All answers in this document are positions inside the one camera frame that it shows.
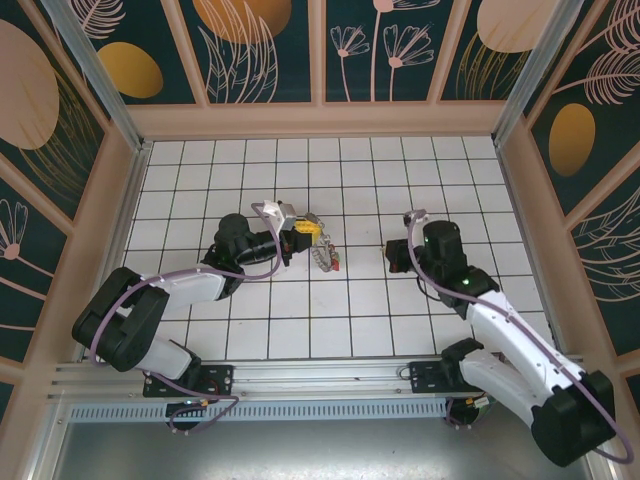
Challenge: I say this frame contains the silver toothed key organizer ring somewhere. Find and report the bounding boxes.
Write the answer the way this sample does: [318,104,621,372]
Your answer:
[302,212,343,274]

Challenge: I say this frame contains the brushed steel sheet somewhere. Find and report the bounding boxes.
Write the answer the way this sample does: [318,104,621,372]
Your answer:
[29,419,616,480]

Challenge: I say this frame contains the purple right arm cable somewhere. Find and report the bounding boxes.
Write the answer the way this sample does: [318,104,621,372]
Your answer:
[407,212,632,464]

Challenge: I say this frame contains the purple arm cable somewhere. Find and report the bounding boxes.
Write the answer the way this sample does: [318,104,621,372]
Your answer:
[407,212,632,464]
[88,202,284,434]

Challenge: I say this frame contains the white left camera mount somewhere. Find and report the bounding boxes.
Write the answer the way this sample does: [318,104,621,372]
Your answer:
[253,199,287,232]

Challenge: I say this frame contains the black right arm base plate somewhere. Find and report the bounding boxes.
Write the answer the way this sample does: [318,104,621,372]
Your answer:
[408,359,481,396]

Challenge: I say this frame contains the long grooved aluminium rail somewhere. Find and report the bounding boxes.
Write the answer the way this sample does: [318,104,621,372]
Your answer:
[47,353,594,401]

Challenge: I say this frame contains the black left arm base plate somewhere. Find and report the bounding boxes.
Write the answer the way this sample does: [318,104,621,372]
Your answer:
[143,363,236,399]

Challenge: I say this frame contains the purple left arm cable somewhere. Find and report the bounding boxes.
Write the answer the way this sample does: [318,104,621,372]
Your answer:
[88,202,284,434]

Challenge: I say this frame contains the grey slotted cable duct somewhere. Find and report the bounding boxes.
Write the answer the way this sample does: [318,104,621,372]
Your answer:
[69,402,451,422]

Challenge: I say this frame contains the aluminium corner post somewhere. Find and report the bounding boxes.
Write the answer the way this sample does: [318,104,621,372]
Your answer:
[42,0,151,154]
[492,0,586,146]

